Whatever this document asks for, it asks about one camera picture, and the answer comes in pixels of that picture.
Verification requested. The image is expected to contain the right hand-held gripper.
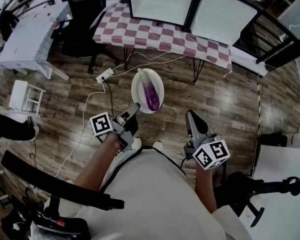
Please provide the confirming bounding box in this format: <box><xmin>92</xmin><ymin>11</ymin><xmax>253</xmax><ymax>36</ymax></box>
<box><xmin>183</xmin><ymin>110</ymin><xmax>231</xmax><ymax>171</ymax></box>

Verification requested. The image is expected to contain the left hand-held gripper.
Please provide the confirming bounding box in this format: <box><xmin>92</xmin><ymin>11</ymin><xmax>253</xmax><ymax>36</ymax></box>
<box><xmin>89</xmin><ymin>102</ymin><xmax>142</xmax><ymax>153</ymax></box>

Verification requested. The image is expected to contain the white oval plate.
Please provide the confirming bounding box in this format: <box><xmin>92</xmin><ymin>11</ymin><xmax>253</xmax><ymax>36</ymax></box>
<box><xmin>131</xmin><ymin>68</ymin><xmax>165</xmax><ymax>114</ymax></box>

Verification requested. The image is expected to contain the purple eggplant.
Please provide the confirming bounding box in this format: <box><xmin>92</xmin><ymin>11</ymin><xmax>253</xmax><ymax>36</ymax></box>
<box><xmin>136</xmin><ymin>67</ymin><xmax>161</xmax><ymax>112</ymax></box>

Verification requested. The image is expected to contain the person's left forearm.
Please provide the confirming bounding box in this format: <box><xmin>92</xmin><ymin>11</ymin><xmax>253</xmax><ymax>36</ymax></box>
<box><xmin>73</xmin><ymin>132</ymin><xmax>122</xmax><ymax>192</ymax></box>

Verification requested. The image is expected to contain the person's right forearm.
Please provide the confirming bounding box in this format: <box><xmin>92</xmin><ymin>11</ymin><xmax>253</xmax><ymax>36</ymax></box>
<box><xmin>194</xmin><ymin>162</ymin><xmax>219</xmax><ymax>214</ymax></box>

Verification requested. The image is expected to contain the white power strip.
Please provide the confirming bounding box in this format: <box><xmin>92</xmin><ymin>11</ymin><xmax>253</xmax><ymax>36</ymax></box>
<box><xmin>95</xmin><ymin>67</ymin><xmax>115</xmax><ymax>84</ymax></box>

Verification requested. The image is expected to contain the table with pink checkered cloth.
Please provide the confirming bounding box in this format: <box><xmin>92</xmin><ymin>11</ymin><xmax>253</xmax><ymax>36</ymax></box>
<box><xmin>91</xmin><ymin>0</ymin><xmax>234</xmax><ymax>83</ymax></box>

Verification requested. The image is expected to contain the black bag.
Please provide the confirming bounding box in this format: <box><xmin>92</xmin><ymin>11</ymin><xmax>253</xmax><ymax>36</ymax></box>
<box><xmin>259</xmin><ymin>131</ymin><xmax>288</xmax><ymax>147</ymax></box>

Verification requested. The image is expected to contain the black wheeled chair base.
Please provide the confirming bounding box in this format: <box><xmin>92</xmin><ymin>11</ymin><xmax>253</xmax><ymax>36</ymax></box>
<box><xmin>213</xmin><ymin>158</ymin><xmax>300</xmax><ymax>229</ymax></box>

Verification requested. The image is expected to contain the person's white shirt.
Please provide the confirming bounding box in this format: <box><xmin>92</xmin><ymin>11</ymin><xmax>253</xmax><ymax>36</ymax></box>
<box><xmin>31</xmin><ymin>145</ymin><xmax>253</xmax><ymax>240</ymax></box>

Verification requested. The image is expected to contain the white shelf board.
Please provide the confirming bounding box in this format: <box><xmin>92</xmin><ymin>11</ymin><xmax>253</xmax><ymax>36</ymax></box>
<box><xmin>231</xmin><ymin>45</ymin><xmax>270</xmax><ymax>78</ymax></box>

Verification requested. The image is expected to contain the large white sheet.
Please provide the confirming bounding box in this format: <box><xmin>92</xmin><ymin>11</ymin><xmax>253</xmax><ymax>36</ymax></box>
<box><xmin>238</xmin><ymin>143</ymin><xmax>300</xmax><ymax>240</ymax></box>

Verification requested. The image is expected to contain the black mesh office chair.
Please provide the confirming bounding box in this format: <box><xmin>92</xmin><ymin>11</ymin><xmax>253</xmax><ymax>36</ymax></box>
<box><xmin>55</xmin><ymin>0</ymin><xmax>121</xmax><ymax>75</ymax></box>

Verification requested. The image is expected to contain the black metal rack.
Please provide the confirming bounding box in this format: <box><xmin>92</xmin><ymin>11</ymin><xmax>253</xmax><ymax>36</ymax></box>
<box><xmin>204</xmin><ymin>0</ymin><xmax>300</xmax><ymax>69</ymax></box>

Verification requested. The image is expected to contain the white stool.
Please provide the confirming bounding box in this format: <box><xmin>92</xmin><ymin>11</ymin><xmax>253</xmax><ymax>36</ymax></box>
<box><xmin>7</xmin><ymin>79</ymin><xmax>47</xmax><ymax>117</ymax></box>

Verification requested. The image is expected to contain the table with white grid cloth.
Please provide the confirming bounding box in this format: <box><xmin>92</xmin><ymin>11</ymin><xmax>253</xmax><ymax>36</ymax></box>
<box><xmin>0</xmin><ymin>0</ymin><xmax>74</xmax><ymax>82</ymax></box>

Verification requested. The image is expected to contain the black chest-mounted device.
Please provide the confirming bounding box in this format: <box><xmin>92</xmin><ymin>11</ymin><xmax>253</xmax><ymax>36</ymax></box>
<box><xmin>27</xmin><ymin>195</ymin><xmax>91</xmax><ymax>240</ymax></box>

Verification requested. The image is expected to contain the white open container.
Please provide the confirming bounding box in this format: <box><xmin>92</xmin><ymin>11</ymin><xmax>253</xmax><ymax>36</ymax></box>
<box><xmin>277</xmin><ymin>0</ymin><xmax>300</xmax><ymax>40</ymax></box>

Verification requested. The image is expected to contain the black side chair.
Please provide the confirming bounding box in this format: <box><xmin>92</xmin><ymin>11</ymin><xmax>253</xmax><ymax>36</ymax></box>
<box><xmin>0</xmin><ymin>9</ymin><xmax>20</xmax><ymax>43</ymax></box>

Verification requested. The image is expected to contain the long white cable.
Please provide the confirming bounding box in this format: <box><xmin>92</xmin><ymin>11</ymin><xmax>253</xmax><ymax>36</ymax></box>
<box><xmin>111</xmin><ymin>50</ymin><xmax>189</xmax><ymax>78</ymax></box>

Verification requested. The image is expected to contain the white power strip cable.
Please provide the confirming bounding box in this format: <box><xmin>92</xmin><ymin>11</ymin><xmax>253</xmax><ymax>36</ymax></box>
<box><xmin>54</xmin><ymin>81</ymin><xmax>107</xmax><ymax>179</ymax></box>

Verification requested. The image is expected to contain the thin black floor cable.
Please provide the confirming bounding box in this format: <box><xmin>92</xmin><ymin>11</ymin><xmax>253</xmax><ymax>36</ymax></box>
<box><xmin>29</xmin><ymin>133</ymin><xmax>39</xmax><ymax>170</ymax></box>

